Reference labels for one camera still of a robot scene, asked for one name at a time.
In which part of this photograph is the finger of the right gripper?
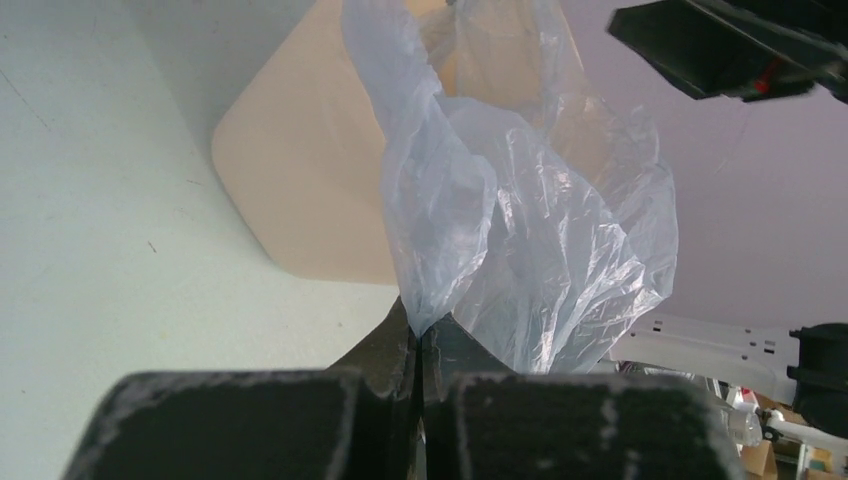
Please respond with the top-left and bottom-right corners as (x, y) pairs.
(607, 1), (829, 102)

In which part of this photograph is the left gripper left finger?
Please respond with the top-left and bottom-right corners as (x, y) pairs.
(64, 303), (417, 479)

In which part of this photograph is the beige trash bin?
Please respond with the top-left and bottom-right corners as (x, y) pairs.
(211, 0), (598, 287)

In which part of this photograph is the blue plastic trash bag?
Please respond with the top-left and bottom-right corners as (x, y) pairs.
(341, 1), (678, 373)

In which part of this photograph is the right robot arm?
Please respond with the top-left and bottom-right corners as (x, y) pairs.
(607, 1), (847, 442)

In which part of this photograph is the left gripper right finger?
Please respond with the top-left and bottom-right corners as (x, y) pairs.
(421, 317), (745, 479)

